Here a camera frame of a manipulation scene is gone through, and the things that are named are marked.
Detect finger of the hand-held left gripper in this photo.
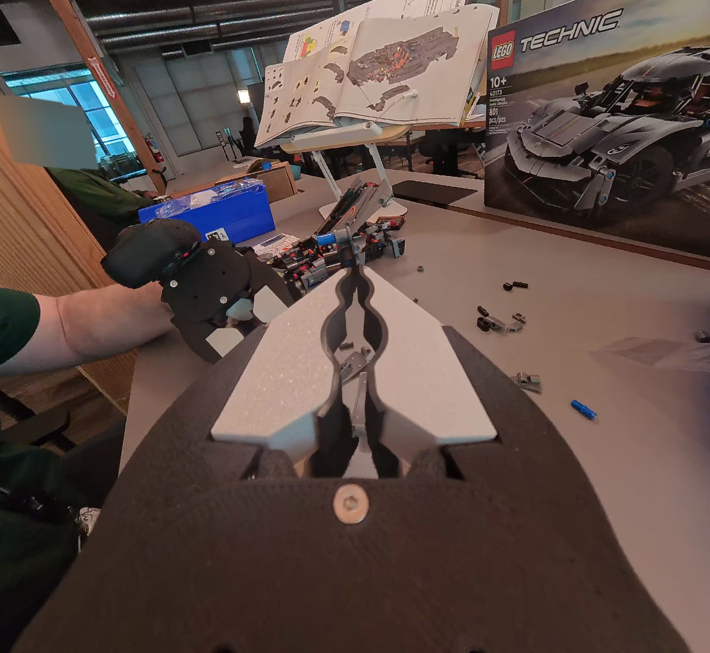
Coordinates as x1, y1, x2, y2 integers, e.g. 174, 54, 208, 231
206, 327, 245, 359
226, 285, 289, 325

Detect grey curved lego panel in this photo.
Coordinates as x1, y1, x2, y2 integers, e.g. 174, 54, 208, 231
338, 347, 375, 454

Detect wooden slatted panel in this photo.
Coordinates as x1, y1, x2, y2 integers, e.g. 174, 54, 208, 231
0, 126, 139, 415

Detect lego set box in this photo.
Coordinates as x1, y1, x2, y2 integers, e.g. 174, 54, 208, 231
484, 0, 710, 261

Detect white sticker sheet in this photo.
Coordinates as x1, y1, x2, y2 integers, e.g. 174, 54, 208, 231
252, 233, 303, 261

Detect blue plastic bin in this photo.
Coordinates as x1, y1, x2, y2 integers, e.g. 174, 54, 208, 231
139, 179, 276, 246

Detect black mat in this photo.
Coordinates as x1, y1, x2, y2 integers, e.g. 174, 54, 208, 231
393, 180, 479, 208

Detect white book stand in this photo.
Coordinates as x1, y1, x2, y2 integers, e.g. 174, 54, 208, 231
280, 122, 414, 219

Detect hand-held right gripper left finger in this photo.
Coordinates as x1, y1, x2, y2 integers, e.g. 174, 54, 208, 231
211, 267, 357, 477

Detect wooden support beam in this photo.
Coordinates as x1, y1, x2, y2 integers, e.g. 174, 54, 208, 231
38, 0, 167, 194

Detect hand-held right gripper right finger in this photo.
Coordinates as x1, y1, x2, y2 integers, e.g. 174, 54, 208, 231
356, 265, 498, 477

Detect clear plastic bags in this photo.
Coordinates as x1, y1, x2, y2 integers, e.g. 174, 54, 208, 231
155, 177, 266, 219

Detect grey lego car model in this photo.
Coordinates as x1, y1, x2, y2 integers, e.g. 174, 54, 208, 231
272, 179, 408, 289

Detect open instruction book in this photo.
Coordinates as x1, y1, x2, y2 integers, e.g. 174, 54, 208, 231
254, 3, 500, 148

